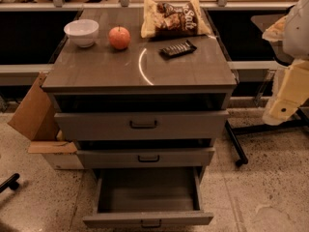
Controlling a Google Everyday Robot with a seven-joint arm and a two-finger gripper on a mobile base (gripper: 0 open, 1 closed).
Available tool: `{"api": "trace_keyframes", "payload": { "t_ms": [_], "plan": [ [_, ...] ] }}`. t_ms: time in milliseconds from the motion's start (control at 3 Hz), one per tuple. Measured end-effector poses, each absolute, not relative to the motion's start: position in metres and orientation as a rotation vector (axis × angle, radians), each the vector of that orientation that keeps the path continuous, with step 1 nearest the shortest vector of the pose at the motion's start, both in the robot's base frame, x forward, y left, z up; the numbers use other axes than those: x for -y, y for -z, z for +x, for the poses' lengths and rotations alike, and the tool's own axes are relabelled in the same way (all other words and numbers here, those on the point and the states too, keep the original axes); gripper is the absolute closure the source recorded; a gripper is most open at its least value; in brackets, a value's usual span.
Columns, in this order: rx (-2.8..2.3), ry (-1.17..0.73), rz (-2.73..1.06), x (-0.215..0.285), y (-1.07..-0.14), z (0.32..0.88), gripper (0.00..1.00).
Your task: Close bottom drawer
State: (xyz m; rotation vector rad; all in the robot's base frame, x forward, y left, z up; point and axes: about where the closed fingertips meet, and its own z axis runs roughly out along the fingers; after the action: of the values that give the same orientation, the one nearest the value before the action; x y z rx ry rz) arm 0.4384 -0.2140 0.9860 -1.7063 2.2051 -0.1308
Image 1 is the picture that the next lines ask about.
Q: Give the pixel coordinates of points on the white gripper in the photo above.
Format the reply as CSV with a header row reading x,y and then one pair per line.
x,y
297,33

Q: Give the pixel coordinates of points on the grey bottom drawer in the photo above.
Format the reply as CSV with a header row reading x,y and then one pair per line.
x,y
148,198

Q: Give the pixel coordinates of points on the grey drawer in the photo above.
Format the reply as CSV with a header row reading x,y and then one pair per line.
x,y
141,125
138,158
148,198

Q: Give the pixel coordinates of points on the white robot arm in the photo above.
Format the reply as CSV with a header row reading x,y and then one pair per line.
x,y
296,30

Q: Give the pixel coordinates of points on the grey top drawer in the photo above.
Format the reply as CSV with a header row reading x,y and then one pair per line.
x,y
141,125

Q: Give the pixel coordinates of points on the grey middle drawer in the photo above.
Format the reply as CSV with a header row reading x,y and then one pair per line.
x,y
138,158

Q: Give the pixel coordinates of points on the grey drawer cabinet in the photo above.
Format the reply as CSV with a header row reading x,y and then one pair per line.
x,y
103,79

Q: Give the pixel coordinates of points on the black chocolate bar wrapper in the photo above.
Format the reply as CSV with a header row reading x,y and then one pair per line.
x,y
178,49

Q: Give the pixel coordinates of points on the yellow brown snack bag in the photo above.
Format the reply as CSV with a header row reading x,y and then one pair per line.
x,y
162,19

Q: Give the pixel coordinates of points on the red apple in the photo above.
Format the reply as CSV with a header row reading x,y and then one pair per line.
x,y
119,37

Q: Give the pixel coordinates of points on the white bowl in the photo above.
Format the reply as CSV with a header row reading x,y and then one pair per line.
x,y
82,32

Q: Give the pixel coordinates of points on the brown cardboard box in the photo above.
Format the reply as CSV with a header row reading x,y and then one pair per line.
x,y
34,119

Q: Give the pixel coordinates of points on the black chair caster leg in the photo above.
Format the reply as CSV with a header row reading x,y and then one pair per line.
x,y
10,183

